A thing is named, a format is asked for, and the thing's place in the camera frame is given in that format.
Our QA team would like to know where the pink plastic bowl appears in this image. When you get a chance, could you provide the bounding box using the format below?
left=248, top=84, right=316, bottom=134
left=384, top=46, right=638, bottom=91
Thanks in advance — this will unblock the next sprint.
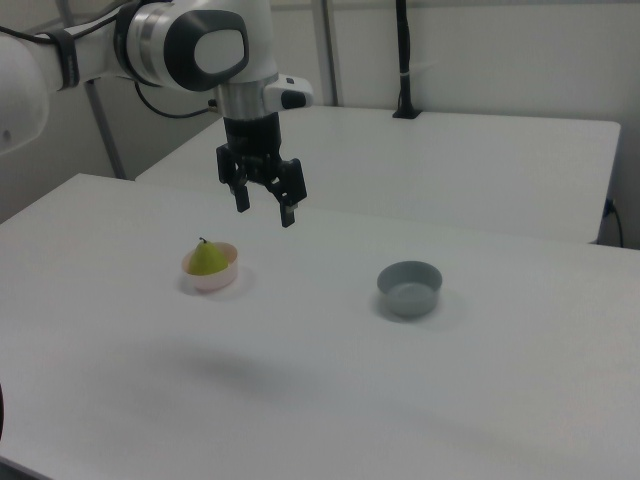
left=180, top=241, right=240, bottom=294

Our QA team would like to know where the green pear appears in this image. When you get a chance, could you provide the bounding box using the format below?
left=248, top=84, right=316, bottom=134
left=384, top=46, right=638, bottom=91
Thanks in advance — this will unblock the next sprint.
left=187, top=236, right=230, bottom=277

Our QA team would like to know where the white rear table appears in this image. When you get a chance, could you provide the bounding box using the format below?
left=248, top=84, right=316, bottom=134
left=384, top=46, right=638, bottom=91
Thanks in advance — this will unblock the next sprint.
left=134, top=103, right=623, bottom=246

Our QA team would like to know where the grey metal frame post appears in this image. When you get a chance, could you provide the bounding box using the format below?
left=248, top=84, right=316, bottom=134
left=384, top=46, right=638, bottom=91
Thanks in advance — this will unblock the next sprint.
left=83, top=78, right=127, bottom=181
left=318, top=0, right=347, bottom=108

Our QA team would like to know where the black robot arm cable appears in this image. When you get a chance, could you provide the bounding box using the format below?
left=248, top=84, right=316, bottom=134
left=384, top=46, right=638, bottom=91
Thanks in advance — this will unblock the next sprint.
left=0, top=0, right=222, bottom=120

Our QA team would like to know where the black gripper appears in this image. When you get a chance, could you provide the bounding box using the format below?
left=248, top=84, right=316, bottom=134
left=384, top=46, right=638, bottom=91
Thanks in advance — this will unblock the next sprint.
left=215, top=112, right=308, bottom=230

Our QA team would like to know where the black wall cable with plug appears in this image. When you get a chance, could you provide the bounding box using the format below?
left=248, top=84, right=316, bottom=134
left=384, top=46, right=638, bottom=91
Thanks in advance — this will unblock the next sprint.
left=603, top=198, right=627, bottom=248

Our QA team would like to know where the grey plastic bowl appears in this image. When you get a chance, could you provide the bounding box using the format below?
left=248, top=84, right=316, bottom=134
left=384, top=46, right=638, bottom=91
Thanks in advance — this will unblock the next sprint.
left=376, top=259, right=445, bottom=318

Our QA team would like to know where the black camera stand pole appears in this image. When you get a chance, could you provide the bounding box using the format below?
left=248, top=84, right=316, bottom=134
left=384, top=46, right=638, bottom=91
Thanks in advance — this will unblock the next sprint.
left=392, top=0, right=423, bottom=120

